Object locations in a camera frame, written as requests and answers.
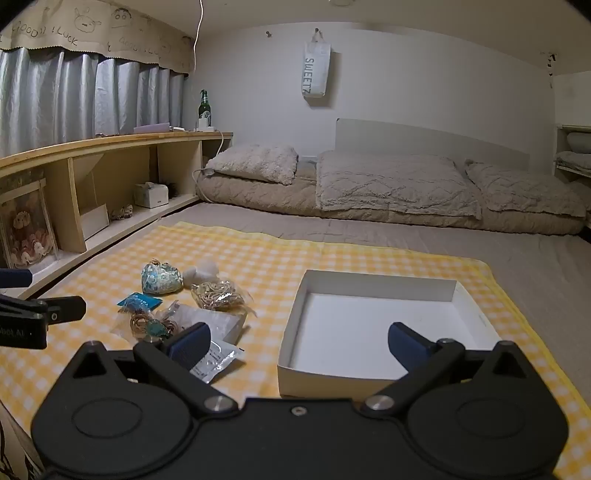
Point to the framed picture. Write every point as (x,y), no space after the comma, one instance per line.
(27,230)

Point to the white board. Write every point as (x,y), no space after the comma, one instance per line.
(94,221)

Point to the wooden shelf unit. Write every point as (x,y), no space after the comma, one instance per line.
(115,141)

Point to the grey plastic packet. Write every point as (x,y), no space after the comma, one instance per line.
(217,323)

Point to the yellow checked cloth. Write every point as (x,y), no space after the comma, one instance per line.
(323,258)

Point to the white tissue box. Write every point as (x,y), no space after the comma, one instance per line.
(152,197)

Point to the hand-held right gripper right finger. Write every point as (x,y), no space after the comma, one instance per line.
(406,346)

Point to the beige printed cloth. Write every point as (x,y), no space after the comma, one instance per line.
(11,443)

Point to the middle beige pillow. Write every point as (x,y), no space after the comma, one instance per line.
(392,184)

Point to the white soft round object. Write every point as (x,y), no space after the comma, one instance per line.
(203,271)

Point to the white hanging bag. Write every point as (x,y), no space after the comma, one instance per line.
(316,74)

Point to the white shallow cardboard box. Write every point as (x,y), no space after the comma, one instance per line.
(351,323)

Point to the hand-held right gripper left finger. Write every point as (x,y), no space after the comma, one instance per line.
(189,346)

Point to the clear bag of rubber bands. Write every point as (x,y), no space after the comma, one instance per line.
(219,295)

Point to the white shelf unit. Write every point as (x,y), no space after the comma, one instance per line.
(570,101)

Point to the quilted beige pillow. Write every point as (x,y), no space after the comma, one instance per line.
(521,189)

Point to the fluffy beige pillow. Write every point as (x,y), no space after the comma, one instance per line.
(254,161)

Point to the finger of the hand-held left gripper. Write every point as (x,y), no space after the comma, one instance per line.
(64,310)
(16,278)

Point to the white printed sachet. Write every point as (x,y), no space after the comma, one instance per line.
(217,360)

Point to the grey bed sheet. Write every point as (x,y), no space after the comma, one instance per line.
(415,249)

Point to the green glass bottle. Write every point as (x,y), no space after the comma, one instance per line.
(203,108)

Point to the white charger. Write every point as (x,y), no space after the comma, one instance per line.
(206,125)

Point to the beige printed valance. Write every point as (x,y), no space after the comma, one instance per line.
(92,27)

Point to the grey curtain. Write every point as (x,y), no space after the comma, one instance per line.
(69,92)

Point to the folded light bedding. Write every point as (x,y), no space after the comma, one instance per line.
(577,159)

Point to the purple flat box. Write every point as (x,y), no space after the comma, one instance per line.
(152,127)

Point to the small blue packet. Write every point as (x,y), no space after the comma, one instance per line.
(138,302)

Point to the beige mattress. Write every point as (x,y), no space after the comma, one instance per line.
(258,198)

